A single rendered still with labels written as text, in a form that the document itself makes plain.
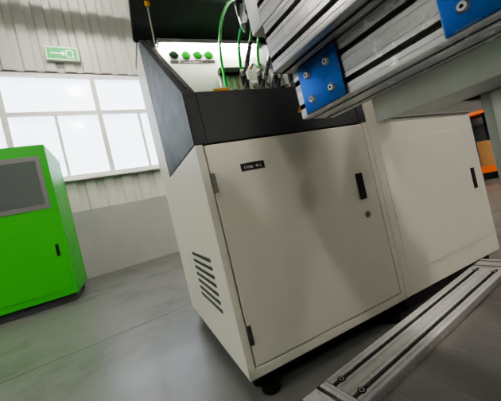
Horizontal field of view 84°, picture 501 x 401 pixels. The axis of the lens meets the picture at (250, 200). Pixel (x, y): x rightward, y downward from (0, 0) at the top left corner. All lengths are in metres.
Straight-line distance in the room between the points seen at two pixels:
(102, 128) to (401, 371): 4.91
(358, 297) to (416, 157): 0.65
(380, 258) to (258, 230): 0.53
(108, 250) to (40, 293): 1.60
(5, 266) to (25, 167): 0.95
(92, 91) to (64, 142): 0.93
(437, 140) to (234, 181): 1.01
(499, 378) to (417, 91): 0.50
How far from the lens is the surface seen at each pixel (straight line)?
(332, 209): 1.03
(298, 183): 0.96
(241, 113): 0.93
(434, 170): 1.48
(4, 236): 3.49
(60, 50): 5.58
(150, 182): 5.04
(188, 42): 1.61
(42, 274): 3.44
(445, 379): 0.68
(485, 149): 6.23
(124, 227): 4.86
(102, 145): 5.09
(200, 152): 0.84
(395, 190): 1.27
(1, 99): 5.29
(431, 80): 0.53
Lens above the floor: 0.60
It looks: level
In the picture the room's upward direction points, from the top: 13 degrees counter-clockwise
